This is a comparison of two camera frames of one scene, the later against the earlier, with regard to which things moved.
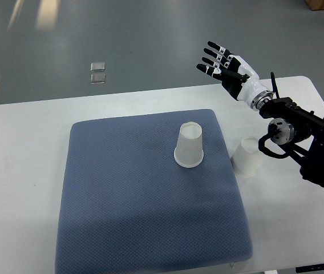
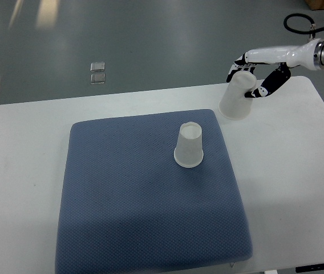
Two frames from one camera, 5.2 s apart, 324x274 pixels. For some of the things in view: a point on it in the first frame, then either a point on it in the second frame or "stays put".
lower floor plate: x=97 y=78 stays put
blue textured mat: x=126 y=205 stays put
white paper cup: x=244 y=158 -> x=234 y=105
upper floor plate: x=96 y=67 stays put
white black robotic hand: x=238 y=76 -> x=315 y=54
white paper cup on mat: x=189 y=152 stays put
